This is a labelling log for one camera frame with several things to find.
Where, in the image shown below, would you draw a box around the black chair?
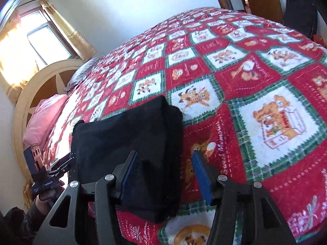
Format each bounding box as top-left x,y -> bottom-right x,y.
283,0 -> 319,39

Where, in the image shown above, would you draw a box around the curtain rod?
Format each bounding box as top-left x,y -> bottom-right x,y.
19,0 -> 48,8

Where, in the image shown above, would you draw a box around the cream wooden headboard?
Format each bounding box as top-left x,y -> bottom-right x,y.
13,59 -> 85,182

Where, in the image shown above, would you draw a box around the pink pillow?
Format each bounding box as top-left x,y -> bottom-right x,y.
22,94 -> 68,150

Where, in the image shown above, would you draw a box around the window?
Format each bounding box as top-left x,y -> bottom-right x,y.
15,8 -> 78,68

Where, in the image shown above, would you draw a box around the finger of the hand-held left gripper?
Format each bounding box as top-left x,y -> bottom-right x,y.
52,153 -> 74,168
49,166 -> 70,178

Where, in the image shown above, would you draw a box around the grey patterned pillow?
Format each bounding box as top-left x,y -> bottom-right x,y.
64,57 -> 101,92

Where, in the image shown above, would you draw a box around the black pants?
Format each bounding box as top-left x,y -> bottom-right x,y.
68,96 -> 184,224

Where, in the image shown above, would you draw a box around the person's left forearm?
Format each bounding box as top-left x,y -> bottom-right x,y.
0,198 -> 49,245

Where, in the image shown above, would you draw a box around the yellow curtain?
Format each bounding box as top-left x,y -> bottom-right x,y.
39,0 -> 97,60

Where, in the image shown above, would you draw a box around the red checked printed blanket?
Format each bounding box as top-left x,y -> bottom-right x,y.
41,7 -> 327,245

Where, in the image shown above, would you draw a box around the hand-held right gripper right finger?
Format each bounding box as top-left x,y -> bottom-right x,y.
192,150 -> 297,245

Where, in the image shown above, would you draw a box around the person's left hand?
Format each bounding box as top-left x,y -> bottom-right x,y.
35,181 -> 66,208

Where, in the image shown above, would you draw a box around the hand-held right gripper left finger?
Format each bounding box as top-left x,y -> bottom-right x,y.
33,150 -> 139,245

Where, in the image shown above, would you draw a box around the brown wooden door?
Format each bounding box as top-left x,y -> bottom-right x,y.
240,0 -> 284,21

